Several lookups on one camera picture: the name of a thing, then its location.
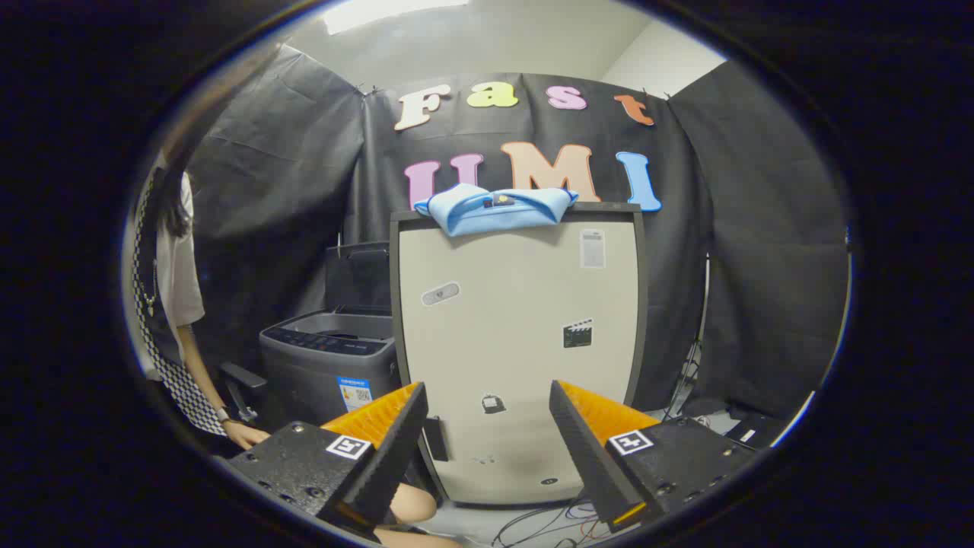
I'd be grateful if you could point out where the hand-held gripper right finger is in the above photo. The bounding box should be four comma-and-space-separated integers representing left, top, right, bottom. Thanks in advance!
549, 380, 759, 533

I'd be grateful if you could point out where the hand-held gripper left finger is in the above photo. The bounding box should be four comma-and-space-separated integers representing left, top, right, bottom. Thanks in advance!
228, 382, 428, 527

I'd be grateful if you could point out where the grey washing machine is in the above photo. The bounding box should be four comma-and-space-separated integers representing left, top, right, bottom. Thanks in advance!
259, 311, 402, 431

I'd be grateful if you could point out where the light blue shirt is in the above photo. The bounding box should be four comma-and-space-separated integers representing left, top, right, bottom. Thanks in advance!
413, 183, 579, 238

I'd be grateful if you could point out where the person's leg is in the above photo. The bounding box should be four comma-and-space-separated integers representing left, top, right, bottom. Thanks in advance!
373, 483, 463, 548

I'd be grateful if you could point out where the black chair armrest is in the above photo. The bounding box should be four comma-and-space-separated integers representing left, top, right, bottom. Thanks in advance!
219, 362, 267, 423

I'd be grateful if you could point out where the black box with white label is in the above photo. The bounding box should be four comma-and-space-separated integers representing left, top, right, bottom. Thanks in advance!
723, 411, 792, 450

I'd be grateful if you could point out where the black white checkered cloth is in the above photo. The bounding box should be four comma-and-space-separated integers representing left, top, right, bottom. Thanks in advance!
131, 179, 228, 436

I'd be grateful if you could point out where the person's upper body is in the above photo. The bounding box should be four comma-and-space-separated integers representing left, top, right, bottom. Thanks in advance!
145, 164, 206, 366

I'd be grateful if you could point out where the black backdrop cloth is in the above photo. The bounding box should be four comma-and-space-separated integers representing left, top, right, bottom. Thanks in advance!
186, 44, 849, 419

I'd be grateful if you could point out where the black cabinet handle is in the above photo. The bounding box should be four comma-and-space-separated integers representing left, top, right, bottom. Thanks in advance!
423, 416, 450, 463

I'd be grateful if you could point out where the tangle of floor cables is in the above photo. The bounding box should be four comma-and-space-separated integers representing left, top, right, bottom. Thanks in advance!
491, 499, 617, 548

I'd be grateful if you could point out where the beige cabinet with dark frame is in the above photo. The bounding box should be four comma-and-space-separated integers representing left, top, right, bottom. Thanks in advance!
390, 202, 649, 507

